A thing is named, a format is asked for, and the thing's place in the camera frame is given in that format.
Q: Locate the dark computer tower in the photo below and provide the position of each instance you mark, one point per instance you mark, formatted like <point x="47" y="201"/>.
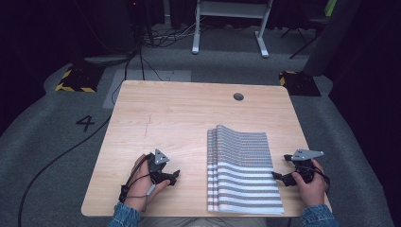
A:
<point x="137" y="14"/>

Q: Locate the white desk frame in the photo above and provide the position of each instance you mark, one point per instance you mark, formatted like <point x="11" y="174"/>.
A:
<point x="231" y="9"/>

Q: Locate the striped grey white cloth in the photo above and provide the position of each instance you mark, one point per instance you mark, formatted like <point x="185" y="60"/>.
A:
<point x="244" y="170"/>

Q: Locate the black tripod stand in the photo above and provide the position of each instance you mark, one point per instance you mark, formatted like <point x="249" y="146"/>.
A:
<point x="302" y="34"/>

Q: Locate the grey pillar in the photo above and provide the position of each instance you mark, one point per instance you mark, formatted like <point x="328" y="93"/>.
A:
<point x="334" y="34"/>

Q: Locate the black stand base hazard tape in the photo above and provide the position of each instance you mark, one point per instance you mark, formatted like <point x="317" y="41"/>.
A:
<point x="80" y="78"/>
<point x="299" y="83"/>

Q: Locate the green panel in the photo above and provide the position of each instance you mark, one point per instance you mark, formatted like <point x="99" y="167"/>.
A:
<point x="330" y="7"/>

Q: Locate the person's left hand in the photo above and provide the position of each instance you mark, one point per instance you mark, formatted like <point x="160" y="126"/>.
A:
<point x="141" y="186"/>

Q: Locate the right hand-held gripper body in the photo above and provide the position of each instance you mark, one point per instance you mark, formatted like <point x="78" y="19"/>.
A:
<point x="302" y="164"/>

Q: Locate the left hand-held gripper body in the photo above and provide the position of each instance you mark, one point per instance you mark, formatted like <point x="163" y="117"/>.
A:
<point x="155" y="167"/>

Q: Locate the person's right hand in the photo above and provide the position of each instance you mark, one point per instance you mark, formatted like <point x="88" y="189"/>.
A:
<point x="310" y="190"/>

